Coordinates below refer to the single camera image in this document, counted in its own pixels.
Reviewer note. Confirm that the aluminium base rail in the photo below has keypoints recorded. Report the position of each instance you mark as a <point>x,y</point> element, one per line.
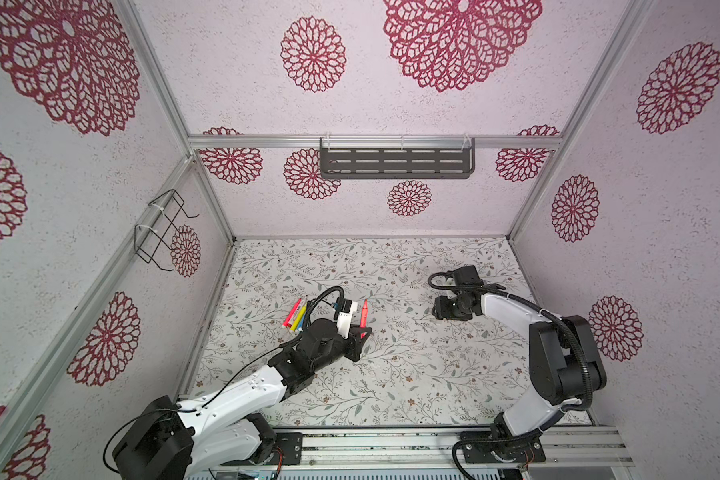
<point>437,452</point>

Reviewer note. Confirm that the yellow highlighter pen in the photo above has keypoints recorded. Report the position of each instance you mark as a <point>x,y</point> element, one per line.
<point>298,319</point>

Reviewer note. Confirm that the black wire wall basket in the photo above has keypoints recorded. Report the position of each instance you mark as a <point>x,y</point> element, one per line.
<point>151,237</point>

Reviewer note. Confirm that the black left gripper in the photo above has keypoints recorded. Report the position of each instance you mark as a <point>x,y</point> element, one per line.
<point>356,345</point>

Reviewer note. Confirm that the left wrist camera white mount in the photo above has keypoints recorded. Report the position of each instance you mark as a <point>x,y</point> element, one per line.
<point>345,310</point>

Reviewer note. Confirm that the pink highlighter on table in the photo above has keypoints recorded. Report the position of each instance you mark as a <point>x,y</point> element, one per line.
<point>294,310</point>

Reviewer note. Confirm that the pink highlighter pen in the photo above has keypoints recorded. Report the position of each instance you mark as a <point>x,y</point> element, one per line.
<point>364,314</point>

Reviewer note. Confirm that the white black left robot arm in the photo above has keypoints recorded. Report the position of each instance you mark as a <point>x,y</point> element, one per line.
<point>174,440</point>

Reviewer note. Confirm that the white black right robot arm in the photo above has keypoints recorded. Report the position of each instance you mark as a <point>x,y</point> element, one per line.
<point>564,365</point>

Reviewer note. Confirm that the dark grey wall shelf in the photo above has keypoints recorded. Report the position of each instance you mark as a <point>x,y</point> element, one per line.
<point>372,162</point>

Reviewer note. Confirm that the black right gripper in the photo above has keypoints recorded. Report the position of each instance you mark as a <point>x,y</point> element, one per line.
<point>440,310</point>

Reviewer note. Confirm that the blue highlighter pen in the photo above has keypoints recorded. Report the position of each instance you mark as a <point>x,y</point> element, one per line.
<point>303,323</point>

